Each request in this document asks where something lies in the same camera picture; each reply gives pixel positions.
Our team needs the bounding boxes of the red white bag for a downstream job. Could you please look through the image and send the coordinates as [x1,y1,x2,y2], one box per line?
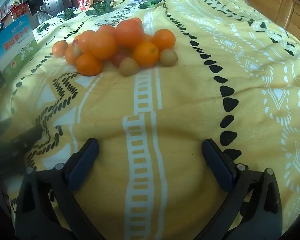
[0,0,28,28]

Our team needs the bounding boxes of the wooden headboard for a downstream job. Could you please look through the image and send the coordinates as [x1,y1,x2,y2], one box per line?
[230,0,300,48]

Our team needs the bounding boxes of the yellow patterned blanket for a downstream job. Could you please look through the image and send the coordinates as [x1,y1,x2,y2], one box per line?
[0,0,300,240]

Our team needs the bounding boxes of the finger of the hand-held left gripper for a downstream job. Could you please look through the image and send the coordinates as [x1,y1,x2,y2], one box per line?
[11,126,43,150]
[0,117,12,142]

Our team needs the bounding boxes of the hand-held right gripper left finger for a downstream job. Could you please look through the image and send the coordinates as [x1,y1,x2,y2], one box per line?
[15,138,108,240]

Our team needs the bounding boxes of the red snack box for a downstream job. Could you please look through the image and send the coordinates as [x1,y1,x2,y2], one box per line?
[77,0,95,11]

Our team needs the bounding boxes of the pile of orange mandarins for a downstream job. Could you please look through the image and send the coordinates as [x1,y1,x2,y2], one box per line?
[52,17,176,77]

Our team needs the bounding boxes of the blue green cardboard box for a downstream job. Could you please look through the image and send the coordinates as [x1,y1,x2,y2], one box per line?
[0,12,40,85]

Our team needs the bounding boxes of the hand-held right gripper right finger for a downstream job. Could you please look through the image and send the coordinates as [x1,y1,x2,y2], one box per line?
[202,139,283,240]

